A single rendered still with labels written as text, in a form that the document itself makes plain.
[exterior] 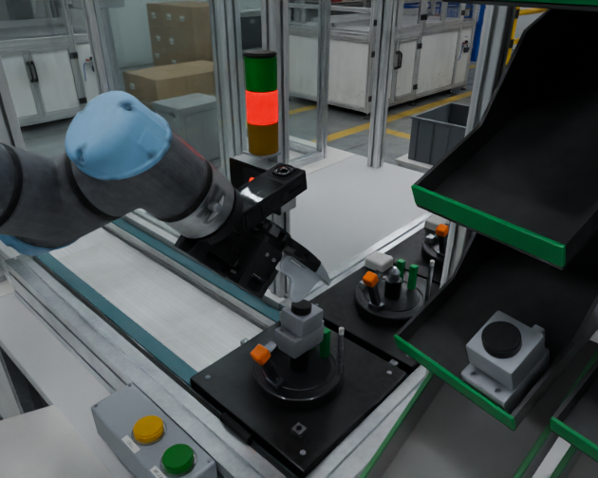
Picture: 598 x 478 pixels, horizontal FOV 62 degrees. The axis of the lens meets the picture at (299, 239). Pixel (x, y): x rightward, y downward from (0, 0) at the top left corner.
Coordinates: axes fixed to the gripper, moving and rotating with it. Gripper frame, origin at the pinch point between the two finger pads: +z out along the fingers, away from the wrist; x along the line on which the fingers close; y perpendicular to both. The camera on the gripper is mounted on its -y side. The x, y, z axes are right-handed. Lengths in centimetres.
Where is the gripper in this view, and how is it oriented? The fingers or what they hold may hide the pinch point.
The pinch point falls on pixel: (303, 264)
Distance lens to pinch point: 68.4
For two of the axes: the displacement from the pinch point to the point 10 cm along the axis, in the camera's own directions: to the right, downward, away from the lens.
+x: 7.4, 3.2, -6.0
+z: 4.5, 4.2, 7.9
